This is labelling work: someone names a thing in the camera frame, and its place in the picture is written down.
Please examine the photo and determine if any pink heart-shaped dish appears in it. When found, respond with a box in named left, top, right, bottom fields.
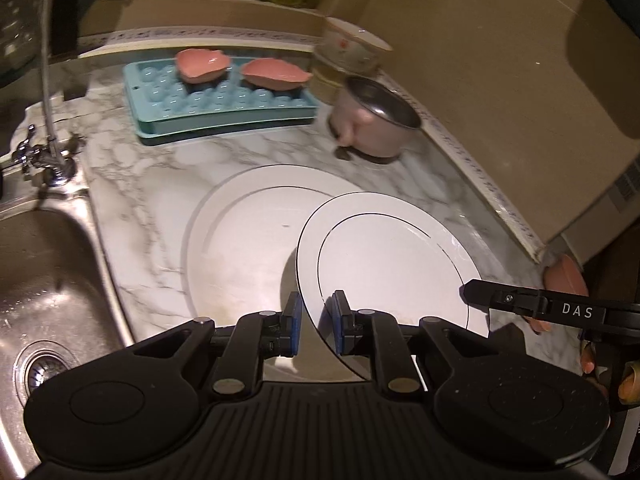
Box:
left=542, top=254, right=588, bottom=296

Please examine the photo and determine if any white dinner plate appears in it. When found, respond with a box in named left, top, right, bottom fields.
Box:
left=285, top=192, right=489, bottom=382

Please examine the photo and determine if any person's right hand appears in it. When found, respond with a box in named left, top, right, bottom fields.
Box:
left=525, top=308, right=639, bottom=406

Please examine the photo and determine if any white deep plate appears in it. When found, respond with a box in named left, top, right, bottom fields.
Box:
left=182, top=164, right=364, bottom=380

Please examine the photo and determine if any pink metal saucepan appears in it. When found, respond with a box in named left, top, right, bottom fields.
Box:
left=328, top=76, right=422, bottom=159

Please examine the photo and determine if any stainless steel sink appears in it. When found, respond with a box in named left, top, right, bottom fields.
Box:
left=1, top=194, right=134, bottom=479

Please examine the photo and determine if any blue ice ball tray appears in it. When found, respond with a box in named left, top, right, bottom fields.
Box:
left=122, top=56, right=319, bottom=145

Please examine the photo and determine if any pink leaf dish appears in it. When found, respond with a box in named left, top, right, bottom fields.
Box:
left=241, top=58, right=312, bottom=91

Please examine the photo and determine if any pink small dish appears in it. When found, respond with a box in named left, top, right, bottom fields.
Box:
left=175, top=48, right=232, bottom=84

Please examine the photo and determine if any chrome sink faucet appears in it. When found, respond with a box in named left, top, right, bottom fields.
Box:
left=11, top=0, right=78, bottom=188

